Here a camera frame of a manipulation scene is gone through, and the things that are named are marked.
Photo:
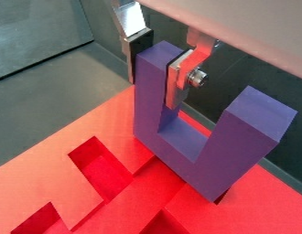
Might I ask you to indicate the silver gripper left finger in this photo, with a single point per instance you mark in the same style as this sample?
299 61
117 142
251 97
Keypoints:
136 35

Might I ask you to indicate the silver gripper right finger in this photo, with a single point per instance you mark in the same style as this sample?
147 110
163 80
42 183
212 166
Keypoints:
183 72

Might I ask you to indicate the purple U-shaped block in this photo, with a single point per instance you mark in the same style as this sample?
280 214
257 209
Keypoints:
208 161

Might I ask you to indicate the red insertion board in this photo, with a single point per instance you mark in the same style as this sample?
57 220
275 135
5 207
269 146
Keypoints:
90 181

